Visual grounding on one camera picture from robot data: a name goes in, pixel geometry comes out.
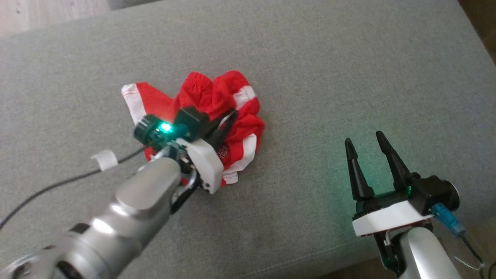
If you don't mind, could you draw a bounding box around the white cable label tag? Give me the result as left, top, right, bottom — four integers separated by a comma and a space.
91, 149, 119, 172

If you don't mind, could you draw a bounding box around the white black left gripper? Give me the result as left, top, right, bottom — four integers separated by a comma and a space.
174, 107, 239, 194

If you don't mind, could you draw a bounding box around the grey sofa chaise seat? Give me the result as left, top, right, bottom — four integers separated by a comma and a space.
0, 0, 496, 279

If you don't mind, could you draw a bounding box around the red mesh shorts white trim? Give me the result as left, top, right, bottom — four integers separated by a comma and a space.
121, 70, 266, 186

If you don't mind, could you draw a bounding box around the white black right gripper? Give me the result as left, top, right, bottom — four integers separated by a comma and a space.
344, 131, 434, 237

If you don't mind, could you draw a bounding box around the blue plug black cable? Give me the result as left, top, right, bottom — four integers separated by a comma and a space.
431, 203, 496, 279

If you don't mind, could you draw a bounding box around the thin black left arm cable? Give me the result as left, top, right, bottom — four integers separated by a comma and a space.
0, 147, 145, 229

